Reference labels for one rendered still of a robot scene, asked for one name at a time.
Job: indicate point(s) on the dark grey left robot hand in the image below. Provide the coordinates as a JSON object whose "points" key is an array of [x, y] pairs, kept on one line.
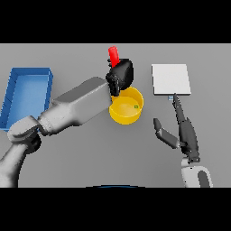
{"points": [[122, 73]]}

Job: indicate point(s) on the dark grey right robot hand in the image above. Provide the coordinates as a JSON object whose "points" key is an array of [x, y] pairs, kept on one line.
{"points": [[187, 135]]}

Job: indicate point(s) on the red beaker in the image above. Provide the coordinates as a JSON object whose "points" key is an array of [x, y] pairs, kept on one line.
{"points": [[114, 56]]}

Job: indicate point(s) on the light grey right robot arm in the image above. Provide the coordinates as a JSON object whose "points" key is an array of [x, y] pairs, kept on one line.
{"points": [[195, 176]]}

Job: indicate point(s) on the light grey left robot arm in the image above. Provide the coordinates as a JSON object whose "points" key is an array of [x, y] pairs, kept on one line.
{"points": [[75, 103]]}

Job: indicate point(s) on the yellow bowl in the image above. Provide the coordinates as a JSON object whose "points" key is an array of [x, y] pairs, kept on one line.
{"points": [[126, 109]]}

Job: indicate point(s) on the pale square measuring scale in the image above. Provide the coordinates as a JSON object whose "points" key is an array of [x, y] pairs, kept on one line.
{"points": [[170, 79]]}

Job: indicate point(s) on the blue tray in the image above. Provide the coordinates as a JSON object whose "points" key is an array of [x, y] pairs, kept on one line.
{"points": [[27, 96]]}

